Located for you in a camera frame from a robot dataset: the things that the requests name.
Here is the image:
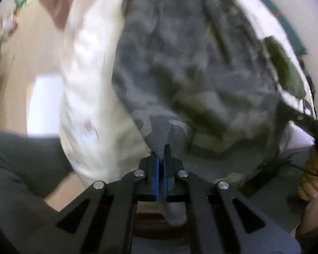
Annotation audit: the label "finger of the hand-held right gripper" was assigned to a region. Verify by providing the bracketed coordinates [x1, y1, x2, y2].
[286, 108, 318, 141]

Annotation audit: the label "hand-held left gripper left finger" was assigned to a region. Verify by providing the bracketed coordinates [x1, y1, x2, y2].
[18, 152, 160, 254]

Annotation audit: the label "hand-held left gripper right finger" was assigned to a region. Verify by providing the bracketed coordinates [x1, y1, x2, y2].
[163, 144, 303, 254]

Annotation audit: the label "green garment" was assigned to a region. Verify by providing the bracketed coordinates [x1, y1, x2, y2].
[264, 36, 308, 101]

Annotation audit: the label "camouflage pants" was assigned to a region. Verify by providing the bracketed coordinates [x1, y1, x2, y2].
[111, 0, 289, 226]

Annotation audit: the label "person's right forearm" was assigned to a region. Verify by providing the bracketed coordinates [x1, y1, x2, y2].
[295, 194, 318, 241]

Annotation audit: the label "person's right hand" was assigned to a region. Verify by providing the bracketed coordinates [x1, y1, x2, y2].
[297, 145, 318, 202]

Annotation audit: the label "dark clothing pile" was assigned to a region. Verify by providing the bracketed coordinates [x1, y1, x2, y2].
[299, 58, 317, 117]

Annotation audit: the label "dark brown wooden chair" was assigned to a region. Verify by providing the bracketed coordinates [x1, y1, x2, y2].
[134, 212, 191, 237]

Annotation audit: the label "person's right leg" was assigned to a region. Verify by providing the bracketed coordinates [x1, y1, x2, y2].
[238, 145, 318, 236]

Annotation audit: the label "person's leg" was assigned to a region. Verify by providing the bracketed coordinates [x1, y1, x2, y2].
[0, 128, 77, 254]
[238, 145, 318, 236]

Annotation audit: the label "teal bed bumper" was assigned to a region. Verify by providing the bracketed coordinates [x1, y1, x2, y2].
[257, 0, 308, 56]

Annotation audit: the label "cream bear print duvet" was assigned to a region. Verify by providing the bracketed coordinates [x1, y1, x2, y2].
[59, 0, 317, 183]

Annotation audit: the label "person's left leg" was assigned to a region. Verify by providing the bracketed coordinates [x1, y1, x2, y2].
[0, 128, 77, 254]

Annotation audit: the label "white foam board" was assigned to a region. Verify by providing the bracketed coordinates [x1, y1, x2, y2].
[26, 74, 64, 138]

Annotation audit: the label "pink curtain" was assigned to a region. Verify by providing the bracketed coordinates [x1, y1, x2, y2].
[32, 0, 82, 29]

